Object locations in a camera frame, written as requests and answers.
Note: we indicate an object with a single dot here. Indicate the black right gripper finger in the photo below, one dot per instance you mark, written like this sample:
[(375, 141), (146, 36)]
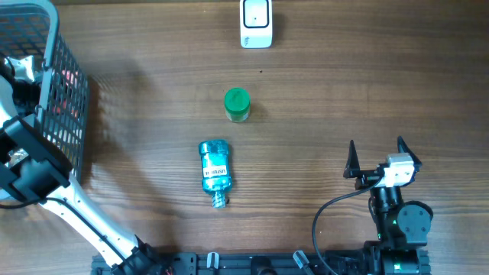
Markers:
[(403, 148), (352, 164)]

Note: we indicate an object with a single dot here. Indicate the teal Listerine mouthwash bottle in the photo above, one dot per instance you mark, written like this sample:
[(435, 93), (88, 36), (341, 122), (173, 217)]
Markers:
[(216, 176)]

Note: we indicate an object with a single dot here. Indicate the green lid jar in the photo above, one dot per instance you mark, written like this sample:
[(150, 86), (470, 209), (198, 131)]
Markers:
[(237, 104)]

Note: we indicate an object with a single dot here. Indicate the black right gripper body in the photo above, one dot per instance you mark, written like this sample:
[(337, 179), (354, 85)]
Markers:
[(367, 177)]

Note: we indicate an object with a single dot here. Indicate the white barcode scanner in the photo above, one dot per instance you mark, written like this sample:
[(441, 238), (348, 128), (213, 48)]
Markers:
[(256, 23)]

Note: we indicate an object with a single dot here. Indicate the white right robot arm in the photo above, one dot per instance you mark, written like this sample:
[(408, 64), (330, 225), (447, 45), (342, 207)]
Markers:
[(402, 227)]

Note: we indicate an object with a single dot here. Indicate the grey plastic shopping basket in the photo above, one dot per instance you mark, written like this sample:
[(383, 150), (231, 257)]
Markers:
[(31, 40)]

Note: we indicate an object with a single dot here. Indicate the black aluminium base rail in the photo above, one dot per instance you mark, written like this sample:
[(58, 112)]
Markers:
[(346, 263)]

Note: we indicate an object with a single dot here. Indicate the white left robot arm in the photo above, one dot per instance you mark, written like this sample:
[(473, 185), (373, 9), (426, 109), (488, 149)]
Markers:
[(35, 171)]

